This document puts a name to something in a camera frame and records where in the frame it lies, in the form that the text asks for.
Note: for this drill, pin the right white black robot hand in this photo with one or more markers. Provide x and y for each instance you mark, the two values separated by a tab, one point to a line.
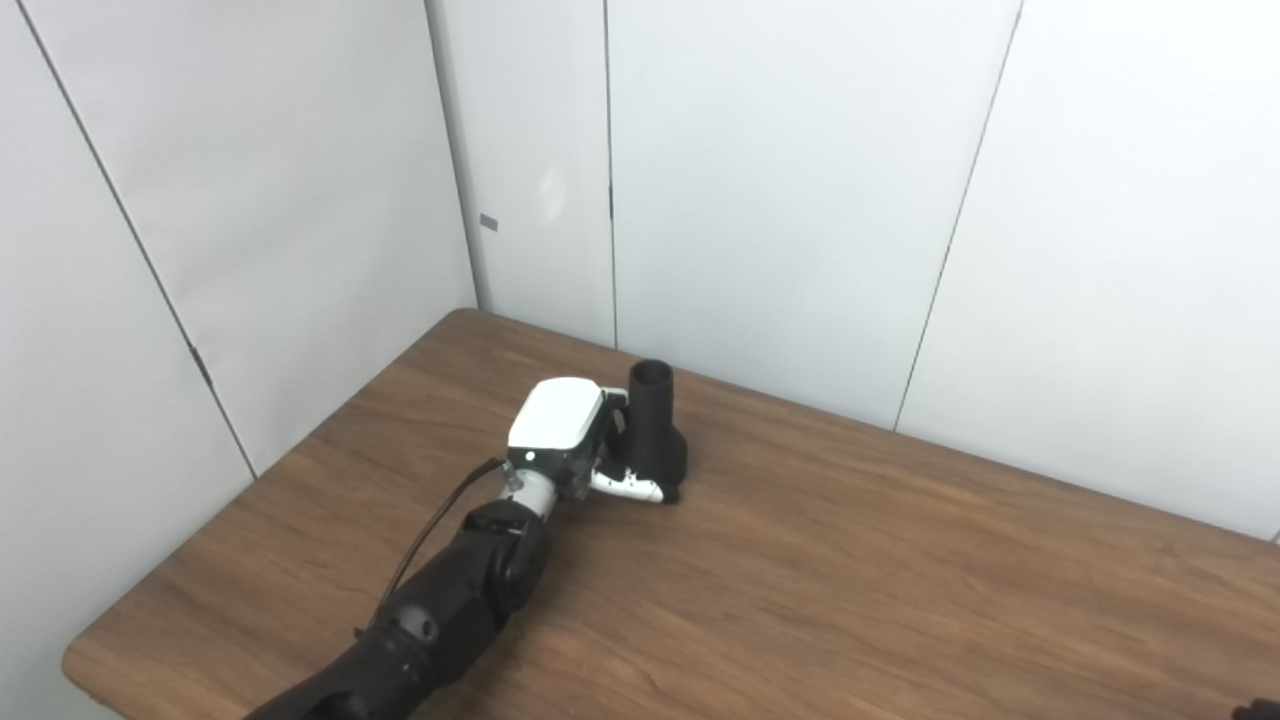
1260	712

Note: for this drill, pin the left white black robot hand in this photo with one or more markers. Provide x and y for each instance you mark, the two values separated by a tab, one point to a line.
555	415

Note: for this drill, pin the black funnel-shaped nozzle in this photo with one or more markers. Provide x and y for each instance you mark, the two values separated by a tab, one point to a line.
655	440

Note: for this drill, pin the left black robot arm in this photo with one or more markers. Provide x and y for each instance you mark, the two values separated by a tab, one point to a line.
440	620

